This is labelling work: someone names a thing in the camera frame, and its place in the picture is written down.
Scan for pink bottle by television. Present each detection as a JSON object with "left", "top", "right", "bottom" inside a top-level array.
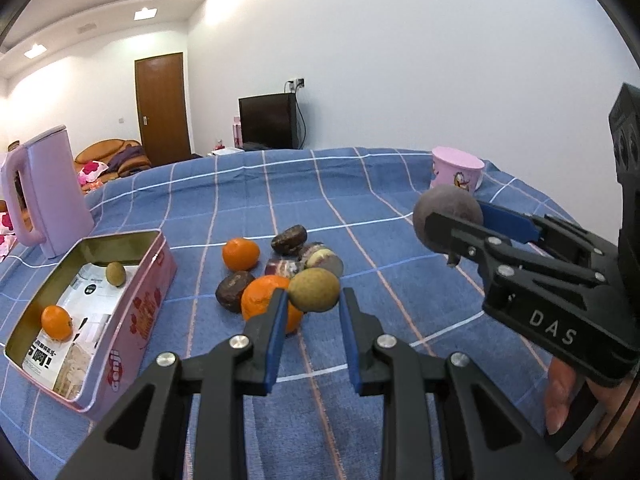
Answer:
[{"left": 232, "top": 116, "right": 243, "bottom": 148}]

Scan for orange tangerine in tin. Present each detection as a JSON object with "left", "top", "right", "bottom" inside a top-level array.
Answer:
[{"left": 40, "top": 304, "right": 73, "bottom": 341}]

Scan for brown leather sofa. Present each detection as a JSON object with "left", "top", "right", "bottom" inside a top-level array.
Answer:
[{"left": 74, "top": 139, "right": 151, "bottom": 178}]

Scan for wall socket with cable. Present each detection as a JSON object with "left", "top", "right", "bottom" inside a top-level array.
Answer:
[{"left": 284, "top": 78, "right": 308, "bottom": 150}]

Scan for right hand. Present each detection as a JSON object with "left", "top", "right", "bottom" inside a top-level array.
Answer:
[{"left": 543, "top": 357, "right": 640, "bottom": 461}]

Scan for dark brown wrinkled fruit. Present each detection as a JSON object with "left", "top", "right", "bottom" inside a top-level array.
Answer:
[{"left": 271, "top": 224, "right": 308, "bottom": 256}]

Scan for black television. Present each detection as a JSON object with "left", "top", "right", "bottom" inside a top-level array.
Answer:
[{"left": 239, "top": 93, "right": 299, "bottom": 151}]

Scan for pink floral cushion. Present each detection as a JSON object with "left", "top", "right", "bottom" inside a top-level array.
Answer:
[{"left": 77, "top": 160, "right": 108, "bottom": 185}]

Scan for brown wooden door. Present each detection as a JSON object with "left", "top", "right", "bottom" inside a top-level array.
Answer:
[{"left": 134, "top": 52, "right": 191, "bottom": 167}]

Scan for orange tangerine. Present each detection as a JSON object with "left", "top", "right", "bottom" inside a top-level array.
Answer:
[
  {"left": 221, "top": 237, "right": 260, "bottom": 272},
  {"left": 241, "top": 275, "right": 304, "bottom": 334},
  {"left": 40, "top": 304, "right": 73, "bottom": 341}
]

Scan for pink cartoon cup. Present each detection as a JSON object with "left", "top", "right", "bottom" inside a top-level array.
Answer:
[{"left": 430, "top": 146, "right": 485, "bottom": 193}]

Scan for green-brown round fruit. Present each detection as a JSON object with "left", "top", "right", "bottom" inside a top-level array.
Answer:
[{"left": 288, "top": 268, "right": 341, "bottom": 313}]

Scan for pink metal tin box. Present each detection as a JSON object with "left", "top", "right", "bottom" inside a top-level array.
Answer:
[{"left": 4, "top": 230, "right": 177, "bottom": 420}]

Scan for pink electric kettle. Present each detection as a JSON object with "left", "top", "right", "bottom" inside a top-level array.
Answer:
[{"left": 1, "top": 126, "right": 94, "bottom": 259}]

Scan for small green fruit in tin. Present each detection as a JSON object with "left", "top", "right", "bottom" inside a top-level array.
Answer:
[{"left": 105, "top": 261, "right": 127, "bottom": 287}]

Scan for white paper in tin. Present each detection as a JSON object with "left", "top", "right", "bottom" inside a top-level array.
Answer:
[{"left": 22, "top": 263, "right": 125, "bottom": 400}]

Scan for round dark purple fruit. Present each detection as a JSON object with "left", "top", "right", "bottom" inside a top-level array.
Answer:
[{"left": 412, "top": 184, "right": 484, "bottom": 254}]

